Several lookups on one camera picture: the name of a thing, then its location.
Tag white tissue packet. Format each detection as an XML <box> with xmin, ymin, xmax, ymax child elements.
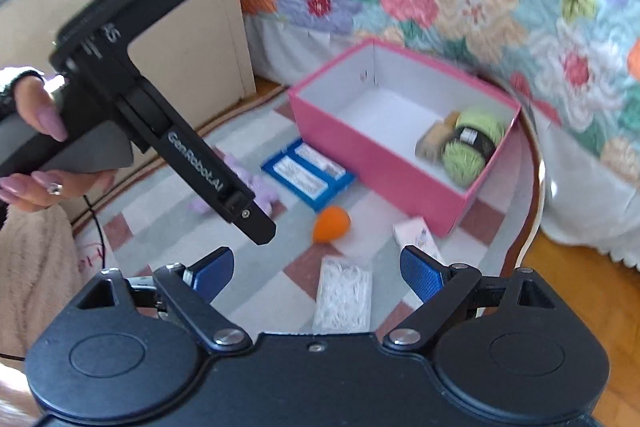
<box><xmin>393</xmin><ymin>217</ymin><xmax>444</xmax><ymax>263</ymax></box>

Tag purple plush toy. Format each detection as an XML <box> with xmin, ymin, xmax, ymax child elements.
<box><xmin>216</xmin><ymin>150</ymin><xmax>279</xmax><ymax>217</ymax></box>

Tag orange makeup sponge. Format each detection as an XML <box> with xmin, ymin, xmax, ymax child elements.
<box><xmin>311</xmin><ymin>206</ymin><xmax>352</xmax><ymax>244</ymax></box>

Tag blue wet wipes pack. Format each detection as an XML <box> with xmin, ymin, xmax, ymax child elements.
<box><xmin>260</xmin><ymin>138</ymin><xmax>356</xmax><ymax>212</ymax></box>

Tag beige fuzzy sleeve forearm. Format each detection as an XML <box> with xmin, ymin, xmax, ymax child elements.
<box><xmin>0</xmin><ymin>206</ymin><xmax>82</xmax><ymax>358</ymax></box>

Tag left hand pink nails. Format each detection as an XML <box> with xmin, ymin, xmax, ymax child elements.
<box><xmin>0</xmin><ymin>66</ymin><xmax>116</xmax><ymax>214</ymax></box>

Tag checkered grey pink rug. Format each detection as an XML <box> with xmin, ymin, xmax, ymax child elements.
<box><xmin>72</xmin><ymin>82</ymin><xmax>547</xmax><ymax>344</ymax></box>

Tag beige foundation bottle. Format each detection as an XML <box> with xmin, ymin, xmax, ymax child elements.
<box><xmin>414</xmin><ymin>112</ymin><xmax>460</xmax><ymax>162</ymax></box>

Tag pink cardboard box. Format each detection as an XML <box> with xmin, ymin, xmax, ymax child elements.
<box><xmin>288</xmin><ymin>39</ymin><xmax>521</xmax><ymax>237</ymax></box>

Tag green yarn skein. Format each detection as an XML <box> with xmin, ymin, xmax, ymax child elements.
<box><xmin>440</xmin><ymin>107</ymin><xmax>506</xmax><ymax>188</ymax></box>

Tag black cable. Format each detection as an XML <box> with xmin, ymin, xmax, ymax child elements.
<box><xmin>0</xmin><ymin>194</ymin><xmax>108</xmax><ymax>363</ymax></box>

